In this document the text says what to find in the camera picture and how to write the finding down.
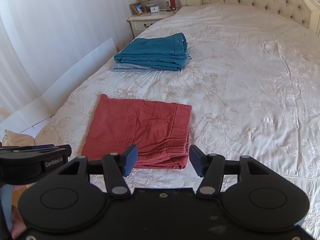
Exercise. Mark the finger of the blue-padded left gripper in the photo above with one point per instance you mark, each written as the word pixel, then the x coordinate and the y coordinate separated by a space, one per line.
pixel 126 160

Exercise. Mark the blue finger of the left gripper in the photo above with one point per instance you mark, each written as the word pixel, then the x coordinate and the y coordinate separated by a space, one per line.
pixel 44 146

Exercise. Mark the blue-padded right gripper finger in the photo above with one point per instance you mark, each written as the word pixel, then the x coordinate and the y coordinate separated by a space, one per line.
pixel 202 162

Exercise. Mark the red pants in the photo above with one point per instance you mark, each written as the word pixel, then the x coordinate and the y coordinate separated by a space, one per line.
pixel 160 130

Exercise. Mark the person's left hand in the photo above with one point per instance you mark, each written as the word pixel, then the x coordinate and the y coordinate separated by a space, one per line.
pixel 18 225

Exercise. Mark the white embroidered bedspread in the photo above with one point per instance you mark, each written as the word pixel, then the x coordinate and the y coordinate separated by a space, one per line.
pixel 253 84

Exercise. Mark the folded grey garment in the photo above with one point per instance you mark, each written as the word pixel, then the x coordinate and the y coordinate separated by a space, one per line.
pixel 127 67

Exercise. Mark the folded teal pants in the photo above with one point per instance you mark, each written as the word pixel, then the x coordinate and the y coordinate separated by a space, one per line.
pixel 164 53

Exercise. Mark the left white nightstand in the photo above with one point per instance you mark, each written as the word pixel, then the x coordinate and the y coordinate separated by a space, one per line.
pixel 139 23

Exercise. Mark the small alarm clock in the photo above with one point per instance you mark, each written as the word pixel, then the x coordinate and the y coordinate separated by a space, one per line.
pixel 154 9

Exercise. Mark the red object on nightstand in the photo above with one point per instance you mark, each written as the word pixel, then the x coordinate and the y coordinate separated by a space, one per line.
pixel 172 5

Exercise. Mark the left wooden photo frame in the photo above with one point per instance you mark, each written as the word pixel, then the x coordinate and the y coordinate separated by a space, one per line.
pixel 138 8

